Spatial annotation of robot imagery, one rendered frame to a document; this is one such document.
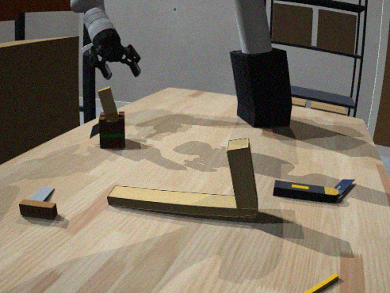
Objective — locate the brown wooden block with green stripe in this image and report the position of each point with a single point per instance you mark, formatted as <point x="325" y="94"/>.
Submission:
<point x="111" y="132"/>

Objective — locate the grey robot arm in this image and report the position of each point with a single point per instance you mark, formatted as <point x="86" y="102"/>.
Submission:
<point x="251" y="18"/>

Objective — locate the black sliding bevel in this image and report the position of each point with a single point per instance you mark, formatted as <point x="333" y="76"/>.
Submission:
<point x="310" y="192"/>

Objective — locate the l-shaped wooden frame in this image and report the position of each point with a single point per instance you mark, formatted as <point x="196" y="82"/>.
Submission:
<point x="195" y="203"/>

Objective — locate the try square with wooden stock and grey blade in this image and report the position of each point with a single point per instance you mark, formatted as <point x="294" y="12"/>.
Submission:
<point x="33" y="207"/>

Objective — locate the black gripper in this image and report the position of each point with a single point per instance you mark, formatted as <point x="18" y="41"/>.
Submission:
<point x="103" y="42"/>

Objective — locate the yellow pencil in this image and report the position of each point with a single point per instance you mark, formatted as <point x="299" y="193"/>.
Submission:
<point x="323" y="284"/>

